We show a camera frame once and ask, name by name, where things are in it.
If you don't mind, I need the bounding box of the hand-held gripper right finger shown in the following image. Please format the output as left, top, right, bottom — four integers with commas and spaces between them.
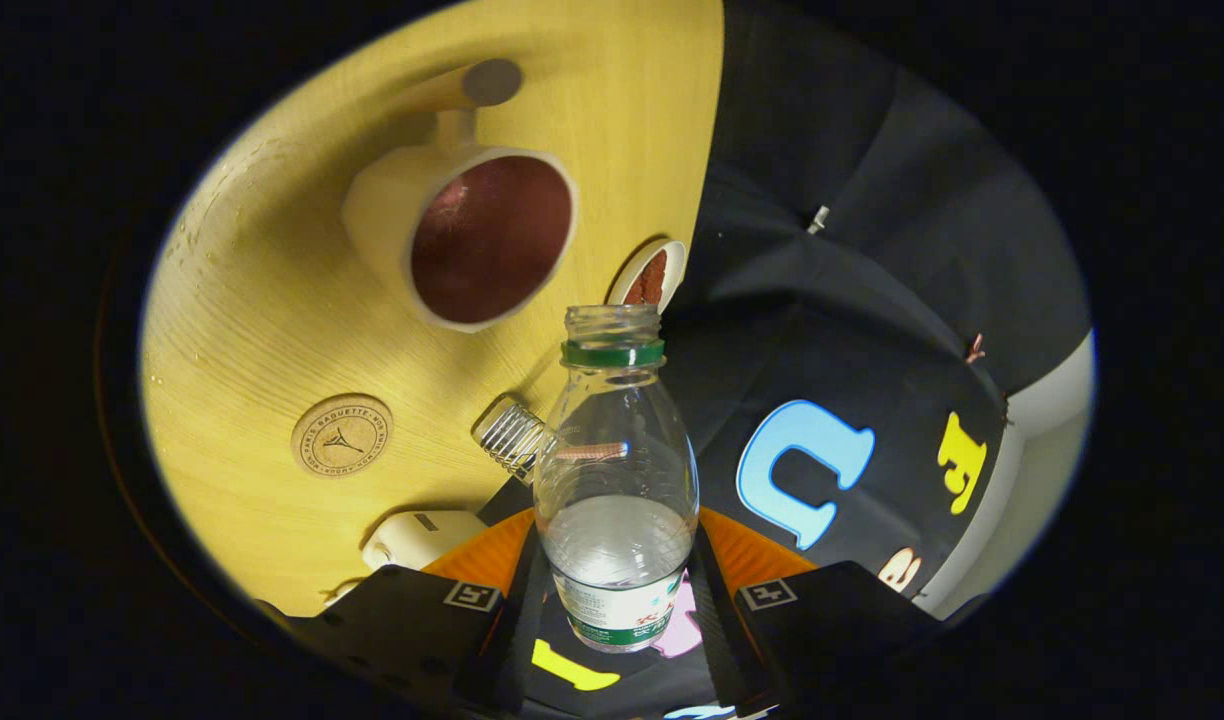
684, 507, 943, 711

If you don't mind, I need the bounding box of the white toaster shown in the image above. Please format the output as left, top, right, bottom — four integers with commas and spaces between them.
360, 510, 491, 573

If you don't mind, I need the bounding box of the clear plastic juice bottle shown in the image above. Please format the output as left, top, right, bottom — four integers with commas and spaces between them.
533, 304, 700, 654

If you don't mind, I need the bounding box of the brown food piece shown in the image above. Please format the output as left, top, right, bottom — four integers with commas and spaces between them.
624, 250, 668, 306

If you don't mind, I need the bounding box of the round wooden coaster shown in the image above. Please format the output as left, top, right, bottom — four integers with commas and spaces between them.
291, 393, 394, 479

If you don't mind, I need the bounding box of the white round plate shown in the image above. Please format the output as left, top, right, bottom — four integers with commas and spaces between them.
608, 239, 688, 311

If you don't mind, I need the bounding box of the black backdrop cloth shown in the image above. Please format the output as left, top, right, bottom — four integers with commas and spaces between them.
517, 0, 1091, 720

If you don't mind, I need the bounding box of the wooden table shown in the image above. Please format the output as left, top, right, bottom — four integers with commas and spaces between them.
140, 0, 725, 619

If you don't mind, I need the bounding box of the ribbed clear glass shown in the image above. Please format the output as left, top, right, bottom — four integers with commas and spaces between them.
472, 400, 558, 483

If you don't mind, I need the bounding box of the cream cup brown inside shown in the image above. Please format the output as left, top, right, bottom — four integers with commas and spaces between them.
342, 58, 580, 334

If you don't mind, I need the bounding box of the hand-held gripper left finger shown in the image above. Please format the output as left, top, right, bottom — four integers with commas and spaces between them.
272, 507, 551, 717

